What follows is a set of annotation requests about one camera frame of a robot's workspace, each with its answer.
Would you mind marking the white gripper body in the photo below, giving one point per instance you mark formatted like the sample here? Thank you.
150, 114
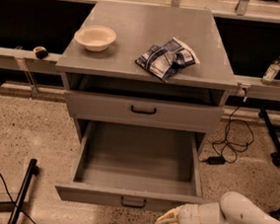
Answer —
188, 217

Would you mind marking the grey drawer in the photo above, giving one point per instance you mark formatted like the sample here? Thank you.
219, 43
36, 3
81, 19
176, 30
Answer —
142, 112
123, 165

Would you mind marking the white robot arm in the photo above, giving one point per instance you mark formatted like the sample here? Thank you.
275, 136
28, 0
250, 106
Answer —
233, 208

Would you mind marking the black wheeled stand right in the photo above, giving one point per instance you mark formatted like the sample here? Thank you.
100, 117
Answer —
275, 156

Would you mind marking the black stand leg left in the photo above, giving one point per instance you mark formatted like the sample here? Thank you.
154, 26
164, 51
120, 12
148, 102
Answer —
14, 202

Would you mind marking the crumpled blue white chip bag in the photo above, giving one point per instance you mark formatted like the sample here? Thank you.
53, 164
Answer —
166, 60

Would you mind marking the clear plastic bottle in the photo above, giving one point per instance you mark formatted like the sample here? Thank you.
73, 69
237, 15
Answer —
271, 72

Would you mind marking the white ceramic bowl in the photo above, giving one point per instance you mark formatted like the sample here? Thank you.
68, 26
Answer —
95, 38

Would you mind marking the small dark round object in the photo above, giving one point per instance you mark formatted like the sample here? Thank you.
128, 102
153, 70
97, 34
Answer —
40, 52

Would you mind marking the grey rail right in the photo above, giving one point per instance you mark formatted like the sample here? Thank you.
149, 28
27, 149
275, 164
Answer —
253, 88

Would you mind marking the grey rail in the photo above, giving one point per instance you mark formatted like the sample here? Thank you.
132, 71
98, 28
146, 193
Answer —
8, 60
253, 88

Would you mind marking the grey rail left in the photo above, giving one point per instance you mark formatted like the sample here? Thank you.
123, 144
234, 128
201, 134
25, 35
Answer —
8, 60

